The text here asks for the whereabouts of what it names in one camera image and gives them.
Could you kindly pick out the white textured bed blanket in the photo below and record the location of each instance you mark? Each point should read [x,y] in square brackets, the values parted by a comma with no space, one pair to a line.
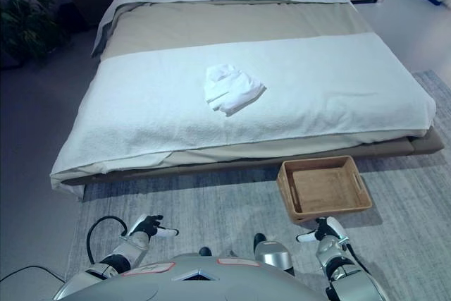
[169,103]

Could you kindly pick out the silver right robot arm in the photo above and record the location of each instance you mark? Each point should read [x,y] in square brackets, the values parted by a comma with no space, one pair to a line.
[340,267]

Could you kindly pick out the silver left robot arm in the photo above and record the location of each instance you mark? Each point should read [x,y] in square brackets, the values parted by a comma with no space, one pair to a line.
[124,253]

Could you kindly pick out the beige low platform bed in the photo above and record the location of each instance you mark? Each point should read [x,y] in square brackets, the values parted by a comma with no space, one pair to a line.
[246,165]

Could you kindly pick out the white garment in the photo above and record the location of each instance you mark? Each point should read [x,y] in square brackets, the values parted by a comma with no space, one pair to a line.
[232,87]

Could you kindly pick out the green leafy houseplant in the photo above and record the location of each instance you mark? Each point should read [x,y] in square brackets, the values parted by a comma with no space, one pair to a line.
[26,26]

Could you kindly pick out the grey robot torso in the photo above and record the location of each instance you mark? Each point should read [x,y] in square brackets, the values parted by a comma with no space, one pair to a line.
[197,281]
[211,206]

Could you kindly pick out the silver right robot leg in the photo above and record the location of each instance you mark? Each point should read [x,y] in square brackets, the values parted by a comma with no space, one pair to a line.
[273,253]

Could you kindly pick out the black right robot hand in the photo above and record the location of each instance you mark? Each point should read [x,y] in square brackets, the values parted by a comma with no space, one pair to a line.
[325,229]

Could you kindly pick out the woven wooden basket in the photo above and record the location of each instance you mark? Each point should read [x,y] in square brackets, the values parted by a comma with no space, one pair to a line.
[322,188]

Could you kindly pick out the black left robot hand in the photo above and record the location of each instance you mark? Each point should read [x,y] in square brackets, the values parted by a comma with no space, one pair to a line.
[149,226]

